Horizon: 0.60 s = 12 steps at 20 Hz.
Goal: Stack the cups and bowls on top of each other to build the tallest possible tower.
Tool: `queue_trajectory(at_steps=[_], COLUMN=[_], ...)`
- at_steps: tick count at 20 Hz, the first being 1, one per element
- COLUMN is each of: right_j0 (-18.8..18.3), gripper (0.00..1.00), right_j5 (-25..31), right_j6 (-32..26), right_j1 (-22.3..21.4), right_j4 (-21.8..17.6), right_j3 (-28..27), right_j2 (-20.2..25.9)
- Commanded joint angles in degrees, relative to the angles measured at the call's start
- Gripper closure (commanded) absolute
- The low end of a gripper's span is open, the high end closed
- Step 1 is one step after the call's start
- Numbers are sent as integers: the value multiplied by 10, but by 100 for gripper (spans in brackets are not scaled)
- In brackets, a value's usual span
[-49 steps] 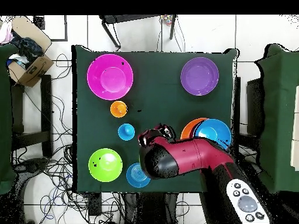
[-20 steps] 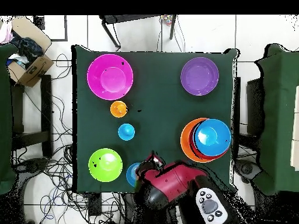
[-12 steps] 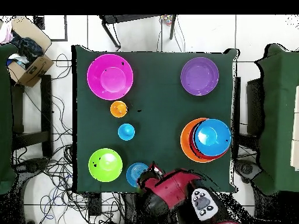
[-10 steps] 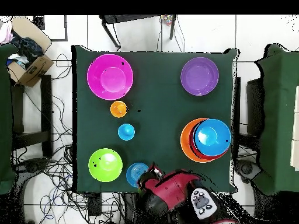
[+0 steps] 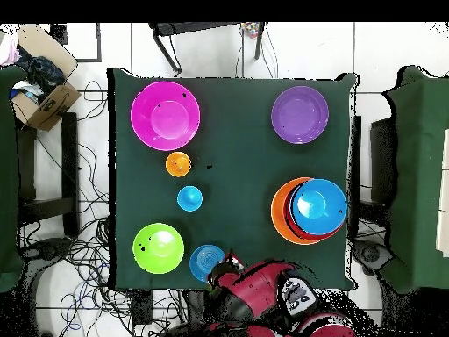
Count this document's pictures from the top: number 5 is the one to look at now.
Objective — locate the small translucent blue bowl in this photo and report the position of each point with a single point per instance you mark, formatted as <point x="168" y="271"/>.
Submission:
<point x="203" y="261"/>

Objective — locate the red bowl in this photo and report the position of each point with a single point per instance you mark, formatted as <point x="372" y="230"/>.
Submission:
<point x="291" y="226"/>

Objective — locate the large blue bowl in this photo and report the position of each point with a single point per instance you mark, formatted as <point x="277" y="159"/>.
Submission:
<point x="319" y="207"/>

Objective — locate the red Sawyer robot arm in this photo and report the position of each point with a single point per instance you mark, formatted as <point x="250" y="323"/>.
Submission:
<point x="259" y="284"/>

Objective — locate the orange bowl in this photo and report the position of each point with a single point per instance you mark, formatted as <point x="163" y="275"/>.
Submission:
<point x="279" y="217"/>

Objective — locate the blue cup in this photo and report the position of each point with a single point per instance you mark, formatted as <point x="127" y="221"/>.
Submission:
<point x="189" y="198"/>

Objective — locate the green bowl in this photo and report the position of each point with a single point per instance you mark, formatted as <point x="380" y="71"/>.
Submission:
<point x="158" y="249"/>

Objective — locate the orange cup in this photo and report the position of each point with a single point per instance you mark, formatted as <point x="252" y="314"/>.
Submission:
<point x="178" y="164"/>

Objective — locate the dark green table cloth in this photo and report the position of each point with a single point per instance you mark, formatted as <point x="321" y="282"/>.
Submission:
<point x="228" y="112"/>

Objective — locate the purple bowl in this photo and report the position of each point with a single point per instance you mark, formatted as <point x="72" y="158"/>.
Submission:
<point x="300" y="115"/>

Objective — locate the pink bowl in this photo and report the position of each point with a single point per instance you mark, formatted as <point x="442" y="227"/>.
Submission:
<point x="165" y="116"/>

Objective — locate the black box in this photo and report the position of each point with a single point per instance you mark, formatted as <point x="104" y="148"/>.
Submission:
<point x="382" y="161"/>

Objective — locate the green cloth covered table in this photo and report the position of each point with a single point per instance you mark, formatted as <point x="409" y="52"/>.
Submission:
<point x="8" y="175"/>
<point x="421" y="158"/>

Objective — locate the colourful toy pile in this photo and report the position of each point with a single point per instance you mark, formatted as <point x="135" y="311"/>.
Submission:
<point x="250" y="30"/>

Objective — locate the cardboard box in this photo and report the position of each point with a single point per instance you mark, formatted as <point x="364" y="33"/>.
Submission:
<point x="52" y="108"/>

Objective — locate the dark blue cloth bundle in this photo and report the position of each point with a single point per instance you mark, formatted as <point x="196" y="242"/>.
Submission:
<point x="42" y="70"/>

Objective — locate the pink white cloth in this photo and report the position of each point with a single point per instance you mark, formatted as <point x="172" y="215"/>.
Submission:
<point x="8" y="49"/>

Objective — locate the black bench frame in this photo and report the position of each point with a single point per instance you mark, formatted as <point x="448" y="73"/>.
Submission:
<point x="69" y="158"/>

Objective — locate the black metal stool frame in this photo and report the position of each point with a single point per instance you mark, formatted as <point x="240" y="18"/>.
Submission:
<point x="196" y="27"/>

